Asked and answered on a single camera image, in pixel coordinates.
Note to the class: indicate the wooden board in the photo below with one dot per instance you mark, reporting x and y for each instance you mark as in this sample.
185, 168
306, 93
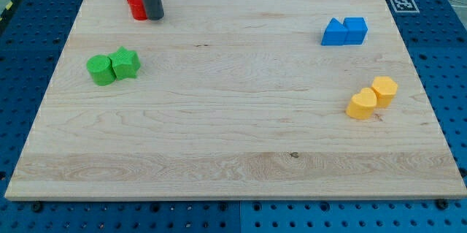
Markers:
234, 99

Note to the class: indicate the green star block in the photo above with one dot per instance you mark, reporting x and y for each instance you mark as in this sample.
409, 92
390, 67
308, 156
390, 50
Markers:
125, 63

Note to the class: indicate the blue triangle block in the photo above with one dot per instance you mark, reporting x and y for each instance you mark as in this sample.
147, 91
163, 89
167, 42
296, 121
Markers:
335, 33

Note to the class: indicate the yellow heart block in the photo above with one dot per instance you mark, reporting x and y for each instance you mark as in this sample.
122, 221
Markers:
362, 104

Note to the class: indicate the green cylinder block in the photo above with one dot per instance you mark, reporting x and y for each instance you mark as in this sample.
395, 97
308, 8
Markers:
100, 70

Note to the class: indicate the blue cube block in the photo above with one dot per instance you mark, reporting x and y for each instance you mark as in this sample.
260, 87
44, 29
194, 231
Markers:
356, 30

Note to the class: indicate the red block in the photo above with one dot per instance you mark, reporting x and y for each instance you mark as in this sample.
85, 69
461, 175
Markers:
137, 9

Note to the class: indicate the yellow hexagon block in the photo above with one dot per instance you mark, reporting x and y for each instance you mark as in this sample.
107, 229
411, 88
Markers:
385, 89

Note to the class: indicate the white fiducial marker tag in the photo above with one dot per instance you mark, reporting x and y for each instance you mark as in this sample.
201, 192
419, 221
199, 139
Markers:
404, 6

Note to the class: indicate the black bolt left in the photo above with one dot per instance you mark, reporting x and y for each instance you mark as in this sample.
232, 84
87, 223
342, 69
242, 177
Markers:
36, 207

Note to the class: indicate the black bolt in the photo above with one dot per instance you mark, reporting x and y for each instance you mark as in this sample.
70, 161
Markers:
36, 207
441, 204

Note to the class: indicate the black bolt right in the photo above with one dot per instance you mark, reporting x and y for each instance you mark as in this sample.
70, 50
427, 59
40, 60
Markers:
441, 204

